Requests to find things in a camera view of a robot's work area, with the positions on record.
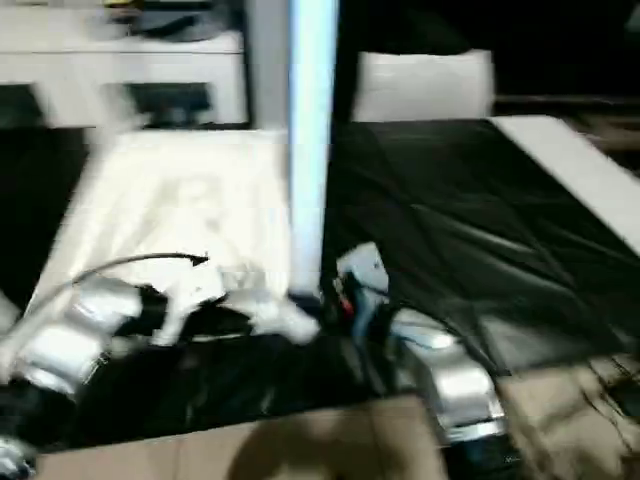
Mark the white plastic table top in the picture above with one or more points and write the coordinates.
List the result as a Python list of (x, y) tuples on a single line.
[(170, 210)]

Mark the white plastic table leg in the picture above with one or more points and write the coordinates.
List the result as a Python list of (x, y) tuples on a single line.
[(8, 312), (312, 140), (266, 60)]

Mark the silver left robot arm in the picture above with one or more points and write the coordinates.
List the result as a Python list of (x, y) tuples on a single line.
[(70, 340)]

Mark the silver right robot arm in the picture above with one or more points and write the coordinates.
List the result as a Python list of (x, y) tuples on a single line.
[(445, 380)]

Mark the black work mat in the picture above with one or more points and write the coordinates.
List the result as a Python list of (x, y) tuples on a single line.
[(460, 230)]

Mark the white plastic bag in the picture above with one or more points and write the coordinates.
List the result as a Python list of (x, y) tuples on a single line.
[(425, 88)]

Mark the white flat board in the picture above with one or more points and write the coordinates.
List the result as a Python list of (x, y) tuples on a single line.
[(580, 170)]

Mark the white cabinet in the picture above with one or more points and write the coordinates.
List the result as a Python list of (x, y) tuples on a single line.
[(100, 65)]

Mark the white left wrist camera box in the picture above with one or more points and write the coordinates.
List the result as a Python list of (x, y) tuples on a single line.
[(195, 295)]

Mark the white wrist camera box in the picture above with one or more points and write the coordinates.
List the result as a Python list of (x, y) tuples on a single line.
[(362, 268), (195, 295)]

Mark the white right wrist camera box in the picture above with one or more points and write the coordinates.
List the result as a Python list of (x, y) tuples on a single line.
[(362, 268)]

